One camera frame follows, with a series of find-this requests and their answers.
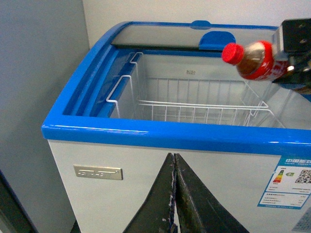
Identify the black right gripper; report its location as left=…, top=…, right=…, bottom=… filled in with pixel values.
left=272, top=18, right=311, bottom=91

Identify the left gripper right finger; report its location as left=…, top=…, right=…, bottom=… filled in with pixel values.
left=174, top=153, right=248, bottom=233

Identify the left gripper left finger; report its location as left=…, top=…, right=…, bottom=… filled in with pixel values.
left=124, top=153, right=178, bottom=233

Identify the cola bottle red cap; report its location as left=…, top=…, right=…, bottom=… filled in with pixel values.
left=221, top=40, right=288, bottom=81

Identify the silver brand nameplate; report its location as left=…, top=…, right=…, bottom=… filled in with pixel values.
left=73, top=165, right=123, bottom=180

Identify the blue-bordered energy label sticker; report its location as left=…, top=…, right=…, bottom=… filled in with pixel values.
left=258, top=156, right=311, bottom=210

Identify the glass sliding freezer lid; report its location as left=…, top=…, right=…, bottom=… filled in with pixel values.
left=112, top=20, right=277, bottom=51

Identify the white chest freezer blue rim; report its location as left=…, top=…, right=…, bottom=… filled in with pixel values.
left=42, top=21, right=311, bottom=233

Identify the white wire freezer basket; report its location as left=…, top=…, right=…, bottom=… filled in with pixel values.
left=106, top=52, right=284, bottom=128

